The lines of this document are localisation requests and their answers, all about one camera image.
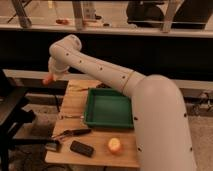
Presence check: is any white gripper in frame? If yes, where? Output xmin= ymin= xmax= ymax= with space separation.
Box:
xmin=48 ymin=57 xmax=69 ymax=80

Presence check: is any orange pepper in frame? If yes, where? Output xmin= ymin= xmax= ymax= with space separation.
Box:
xmin=42 ymin=74 xmax=53 ymax=85

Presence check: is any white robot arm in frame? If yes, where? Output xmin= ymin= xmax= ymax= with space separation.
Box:
xmin=48 ymin=35 xmax=197 ymax=171

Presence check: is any thin stick utensil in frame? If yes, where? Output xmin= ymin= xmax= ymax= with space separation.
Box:
xmin=69 ymin=85 xmax=89 ymax=92

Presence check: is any dark grapes bunch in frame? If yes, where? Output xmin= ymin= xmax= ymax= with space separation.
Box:
xmin=96 ymin=83 xmax=110 ymax=88

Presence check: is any metal fork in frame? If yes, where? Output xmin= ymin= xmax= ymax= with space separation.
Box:
xmin=59 ymin=115 xmax=84 ymax=120

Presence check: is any green plastic tray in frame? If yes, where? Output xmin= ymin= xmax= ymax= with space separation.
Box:
xmin=84 ymin=88 xmax=134 ymax=129

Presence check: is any black chair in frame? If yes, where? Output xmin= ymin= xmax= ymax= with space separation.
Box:
xmin=0 ymin=69 xmax=35 ymax=171

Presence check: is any small black silver box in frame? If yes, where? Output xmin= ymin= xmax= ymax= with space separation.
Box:
xmin=45 ymin=140 xmax=61 ymax=152

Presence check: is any black rectangular remote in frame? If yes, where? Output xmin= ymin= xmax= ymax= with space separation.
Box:
xmin=70 ymin=141 xmax=94 ymax=157

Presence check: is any yellow apple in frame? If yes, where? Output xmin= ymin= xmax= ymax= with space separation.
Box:
xmin=107 ymin=138 xmax=122 ymax=154

